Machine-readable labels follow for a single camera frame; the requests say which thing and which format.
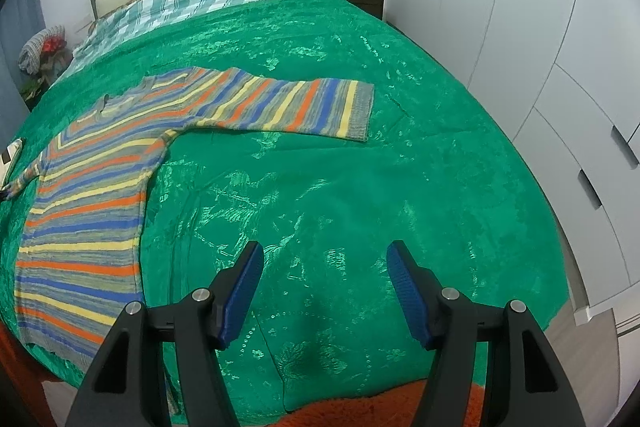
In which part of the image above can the grey-blue curtain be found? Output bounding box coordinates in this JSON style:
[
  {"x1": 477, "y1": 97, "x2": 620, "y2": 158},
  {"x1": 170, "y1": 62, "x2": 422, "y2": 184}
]
[{"x1": 0, "y1": 0, "x2": 47, "y2": 118}]

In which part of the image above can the green floral bedspread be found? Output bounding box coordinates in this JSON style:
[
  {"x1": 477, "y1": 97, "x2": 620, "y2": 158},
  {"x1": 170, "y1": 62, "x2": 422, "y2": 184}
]
[{"x1": 0, "y1": 0, "x2": 573, "y2": 414}]

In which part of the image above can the striped knitted sweater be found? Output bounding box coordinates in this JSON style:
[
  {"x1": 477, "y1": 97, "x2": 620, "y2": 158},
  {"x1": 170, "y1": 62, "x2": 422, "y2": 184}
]
[{"x1": 0, "y1": 66, "x2": 376, "y2": 413}]

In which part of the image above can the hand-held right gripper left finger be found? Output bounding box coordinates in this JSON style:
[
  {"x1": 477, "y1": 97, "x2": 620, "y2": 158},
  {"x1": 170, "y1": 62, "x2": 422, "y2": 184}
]
[{"x1": 65, "y1": 240, "x2": 265, "y2": 427}]

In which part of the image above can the pile of clothes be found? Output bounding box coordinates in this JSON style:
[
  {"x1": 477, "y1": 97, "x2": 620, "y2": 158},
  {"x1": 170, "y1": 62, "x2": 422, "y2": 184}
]
[{"x1": 19, "y1": 34, "x2": 72, "y2": 100}]

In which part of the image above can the patchwork pillow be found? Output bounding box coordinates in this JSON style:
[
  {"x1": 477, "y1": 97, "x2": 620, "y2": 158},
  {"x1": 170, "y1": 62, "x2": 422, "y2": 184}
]
[{"x1": 0, "y1": 138, "x2": 25, "y2": 188}]

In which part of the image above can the white wardrobe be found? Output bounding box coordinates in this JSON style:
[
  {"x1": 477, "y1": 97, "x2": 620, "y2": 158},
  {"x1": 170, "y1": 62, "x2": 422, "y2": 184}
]
[{"x1": 387, "y1": 0, "x2": 640, "y2": 333}]

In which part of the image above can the orange fuzzy blanket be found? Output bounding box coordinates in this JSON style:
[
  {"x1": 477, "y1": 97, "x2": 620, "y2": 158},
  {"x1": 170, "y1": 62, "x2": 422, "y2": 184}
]
[{"x1": 272, "y1": 379, "x2": 486, "y2": 427}]

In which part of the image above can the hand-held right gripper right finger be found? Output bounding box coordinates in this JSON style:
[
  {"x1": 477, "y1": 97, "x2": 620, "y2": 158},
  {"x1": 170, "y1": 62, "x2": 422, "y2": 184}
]
[{"x1": 386, "y1": 240, "x2": 588, "y2": 427}]

